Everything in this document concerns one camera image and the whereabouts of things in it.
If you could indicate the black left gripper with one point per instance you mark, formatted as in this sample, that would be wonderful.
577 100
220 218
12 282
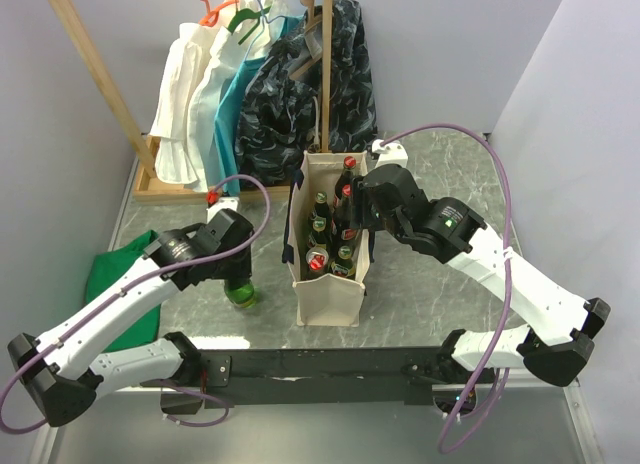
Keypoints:
241 267

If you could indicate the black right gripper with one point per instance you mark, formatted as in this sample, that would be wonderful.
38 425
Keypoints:
361 197

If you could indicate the dark cola bottle red cap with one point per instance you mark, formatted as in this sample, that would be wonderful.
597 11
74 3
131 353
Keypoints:
348 169

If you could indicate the cola bottle front red cap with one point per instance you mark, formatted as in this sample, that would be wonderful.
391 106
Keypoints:
343 233

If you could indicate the green bottle front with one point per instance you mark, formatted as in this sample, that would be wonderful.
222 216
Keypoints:
240 292

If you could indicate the green glass bottle yellow label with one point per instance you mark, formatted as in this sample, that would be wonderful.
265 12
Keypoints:
320 209

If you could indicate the silver blue energy drink can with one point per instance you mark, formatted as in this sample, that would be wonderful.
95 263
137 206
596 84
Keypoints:
317 259

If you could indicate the beige canvas tote bag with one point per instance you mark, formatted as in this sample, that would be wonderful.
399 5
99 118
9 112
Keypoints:
328 300

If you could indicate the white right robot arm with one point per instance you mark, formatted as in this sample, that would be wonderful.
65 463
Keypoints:
557 338

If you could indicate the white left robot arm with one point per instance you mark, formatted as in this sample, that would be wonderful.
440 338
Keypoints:
66 369

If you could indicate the teal shirt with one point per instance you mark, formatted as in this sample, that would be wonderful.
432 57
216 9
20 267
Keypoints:
243 61

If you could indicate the wooden clothes rack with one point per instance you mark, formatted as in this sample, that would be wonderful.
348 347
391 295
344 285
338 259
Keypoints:
147 188

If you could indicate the dark patterned shirt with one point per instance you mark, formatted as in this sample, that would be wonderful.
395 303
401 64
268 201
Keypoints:
277 119

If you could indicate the green cloth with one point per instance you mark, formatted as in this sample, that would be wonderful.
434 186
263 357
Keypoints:
106 269

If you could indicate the white ruffled shirt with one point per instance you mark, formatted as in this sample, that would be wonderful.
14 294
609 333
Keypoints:
187 59

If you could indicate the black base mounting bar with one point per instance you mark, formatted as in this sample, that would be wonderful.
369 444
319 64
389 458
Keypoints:
321 376

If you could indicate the wooden hanger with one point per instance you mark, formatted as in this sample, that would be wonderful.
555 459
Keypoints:
313 42

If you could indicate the pale white blouse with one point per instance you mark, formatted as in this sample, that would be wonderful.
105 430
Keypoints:
204 103

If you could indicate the orange hanger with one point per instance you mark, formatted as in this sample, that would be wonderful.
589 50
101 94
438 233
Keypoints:
212 14

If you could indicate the green hanger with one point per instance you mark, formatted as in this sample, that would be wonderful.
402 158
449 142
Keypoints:
246 21

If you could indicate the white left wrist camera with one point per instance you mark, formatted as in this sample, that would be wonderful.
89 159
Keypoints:
217 202

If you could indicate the blue wire hanger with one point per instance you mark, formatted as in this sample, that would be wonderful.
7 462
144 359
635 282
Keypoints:
272 14

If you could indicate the aluminium rail frame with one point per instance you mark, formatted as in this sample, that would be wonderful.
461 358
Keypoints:
532 423

